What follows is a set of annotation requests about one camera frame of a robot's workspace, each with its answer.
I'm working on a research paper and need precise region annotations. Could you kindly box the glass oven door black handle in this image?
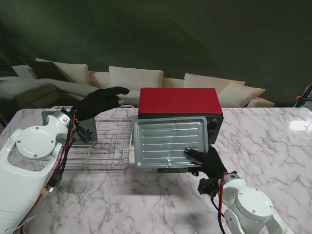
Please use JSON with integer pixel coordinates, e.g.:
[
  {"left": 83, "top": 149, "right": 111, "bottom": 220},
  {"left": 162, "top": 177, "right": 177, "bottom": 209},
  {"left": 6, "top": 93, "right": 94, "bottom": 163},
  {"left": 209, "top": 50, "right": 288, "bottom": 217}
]
[{"left": 143, "top": 167, "right": 195, "bottom": 175}]

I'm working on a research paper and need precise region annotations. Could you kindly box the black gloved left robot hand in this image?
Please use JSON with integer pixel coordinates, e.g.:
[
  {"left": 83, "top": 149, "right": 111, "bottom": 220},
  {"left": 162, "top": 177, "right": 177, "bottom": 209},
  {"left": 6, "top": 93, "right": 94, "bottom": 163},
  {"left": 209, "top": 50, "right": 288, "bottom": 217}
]
[{"left": 73, "top": 86, "right": 130, "bottom": 121}]

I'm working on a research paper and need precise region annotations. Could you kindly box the silver ribbed baking tray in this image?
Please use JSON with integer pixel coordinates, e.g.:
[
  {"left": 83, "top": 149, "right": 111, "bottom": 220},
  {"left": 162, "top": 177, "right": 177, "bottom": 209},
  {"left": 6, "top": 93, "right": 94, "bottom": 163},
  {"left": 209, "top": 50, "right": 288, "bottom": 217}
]
[
  {"left": 133, "top": 116, "right": 210, "bottom": 170},
  {"left": 41, "top": 111, "right": 98, "bottom": 147}
]

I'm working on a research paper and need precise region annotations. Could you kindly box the white wire dish rack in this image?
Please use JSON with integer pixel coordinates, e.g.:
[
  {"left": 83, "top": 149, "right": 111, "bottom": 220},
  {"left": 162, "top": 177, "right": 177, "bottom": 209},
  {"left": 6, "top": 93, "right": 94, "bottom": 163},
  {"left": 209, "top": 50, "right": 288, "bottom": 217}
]
[{"left": 52, "top": 104, "right": 136, "bottom": 171}]

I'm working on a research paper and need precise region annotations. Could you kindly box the beige sofa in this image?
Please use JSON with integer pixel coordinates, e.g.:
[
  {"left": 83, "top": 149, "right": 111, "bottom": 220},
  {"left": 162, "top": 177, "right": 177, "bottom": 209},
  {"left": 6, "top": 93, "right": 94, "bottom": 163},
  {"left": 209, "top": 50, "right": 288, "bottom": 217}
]
[{"left": 0, "top": 58, "right": 276, "bottom": 109}]

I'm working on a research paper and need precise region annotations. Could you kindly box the red black right arm cable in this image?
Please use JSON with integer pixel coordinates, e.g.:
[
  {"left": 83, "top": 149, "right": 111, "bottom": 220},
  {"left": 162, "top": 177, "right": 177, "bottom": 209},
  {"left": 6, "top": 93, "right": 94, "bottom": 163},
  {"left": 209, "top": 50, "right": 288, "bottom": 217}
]
[{"left": 211, "top": 179, "right": 229, "bottom": 234}]

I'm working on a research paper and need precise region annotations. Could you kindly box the long cream sofa seat cushion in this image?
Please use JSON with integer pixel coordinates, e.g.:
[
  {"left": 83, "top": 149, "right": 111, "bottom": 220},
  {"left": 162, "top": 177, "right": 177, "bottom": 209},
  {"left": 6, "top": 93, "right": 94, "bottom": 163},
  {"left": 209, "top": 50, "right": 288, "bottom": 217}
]
[{"left": 0, "top": 77, "right": 104, "bottom": 100}]

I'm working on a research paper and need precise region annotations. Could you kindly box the dark brown sofa cushion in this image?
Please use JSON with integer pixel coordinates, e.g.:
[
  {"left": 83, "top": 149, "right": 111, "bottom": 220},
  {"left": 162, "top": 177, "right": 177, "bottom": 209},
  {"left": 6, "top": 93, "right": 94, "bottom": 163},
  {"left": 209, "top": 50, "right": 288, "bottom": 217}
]
[{"left": 19, "top": 58, "right": 71, "bottom": 82}]

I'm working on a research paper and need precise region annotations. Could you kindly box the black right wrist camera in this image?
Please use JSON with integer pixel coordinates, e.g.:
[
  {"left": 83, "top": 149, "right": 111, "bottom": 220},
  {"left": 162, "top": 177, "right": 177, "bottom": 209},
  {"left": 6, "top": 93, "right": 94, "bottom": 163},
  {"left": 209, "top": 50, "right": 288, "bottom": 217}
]
[{"left": 198, "top": 177, "right": 220, "bottom": 195}]

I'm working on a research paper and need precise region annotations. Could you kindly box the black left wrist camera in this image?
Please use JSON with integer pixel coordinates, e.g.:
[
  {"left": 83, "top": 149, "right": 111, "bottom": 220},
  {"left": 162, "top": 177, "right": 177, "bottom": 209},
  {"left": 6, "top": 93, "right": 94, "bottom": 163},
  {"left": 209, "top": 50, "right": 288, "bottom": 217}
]
[{"left": 73, "top": 121, "right": 96, "bottom": 144}]

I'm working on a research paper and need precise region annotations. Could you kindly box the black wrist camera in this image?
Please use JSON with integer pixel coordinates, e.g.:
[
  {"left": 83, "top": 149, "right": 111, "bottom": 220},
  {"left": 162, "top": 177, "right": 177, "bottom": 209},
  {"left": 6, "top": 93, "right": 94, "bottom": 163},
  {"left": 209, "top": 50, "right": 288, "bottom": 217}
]
[
  {"left": 198, "top": 177, "right": 220, "bottom": 195},
  {"left": 73, "top": 121, "right": 96, "bottom": 144}
]

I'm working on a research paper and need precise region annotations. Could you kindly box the red black arm cable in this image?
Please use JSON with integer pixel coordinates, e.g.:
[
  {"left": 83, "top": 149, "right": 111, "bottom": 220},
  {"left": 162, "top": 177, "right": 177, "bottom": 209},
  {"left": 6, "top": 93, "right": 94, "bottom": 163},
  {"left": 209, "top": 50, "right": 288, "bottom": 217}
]
[
  {"left": 36, "top": 111, "right": 81, "bottom": 195},
  {"left": 211, "top": 179, "right": 229, "bottom": 234}
]

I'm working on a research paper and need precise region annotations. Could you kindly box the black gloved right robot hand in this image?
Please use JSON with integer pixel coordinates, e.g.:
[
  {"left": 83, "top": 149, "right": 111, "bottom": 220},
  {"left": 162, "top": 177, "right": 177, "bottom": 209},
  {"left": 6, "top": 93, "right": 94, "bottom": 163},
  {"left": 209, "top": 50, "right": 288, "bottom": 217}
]
[{"left": 184, "top": 145, "right": 229, "bottom": 180}]

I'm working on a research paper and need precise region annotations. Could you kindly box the red black left arm cable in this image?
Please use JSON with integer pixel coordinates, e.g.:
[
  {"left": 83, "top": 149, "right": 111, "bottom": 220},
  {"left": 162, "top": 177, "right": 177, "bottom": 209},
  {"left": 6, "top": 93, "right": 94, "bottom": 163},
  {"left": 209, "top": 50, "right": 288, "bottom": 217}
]
[{"left": 36, "top": 111, "right": 81, "bottom": 195}]

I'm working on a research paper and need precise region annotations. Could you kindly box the red toaster oven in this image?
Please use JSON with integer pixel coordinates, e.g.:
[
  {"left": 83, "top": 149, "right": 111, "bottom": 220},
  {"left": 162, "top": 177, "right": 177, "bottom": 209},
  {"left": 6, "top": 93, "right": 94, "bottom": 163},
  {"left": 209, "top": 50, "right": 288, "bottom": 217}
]
[{"left": 137, "top": 87, "right": 224, "bottom": 144}]

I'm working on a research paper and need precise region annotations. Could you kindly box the black stand with orange clip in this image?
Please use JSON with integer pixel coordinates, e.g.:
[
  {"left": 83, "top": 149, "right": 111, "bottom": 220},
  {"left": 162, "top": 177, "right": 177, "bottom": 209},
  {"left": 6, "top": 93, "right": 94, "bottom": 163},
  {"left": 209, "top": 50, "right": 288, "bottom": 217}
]
[{"left": 291, "top": 82, "right": 312, "bottom": 108}]

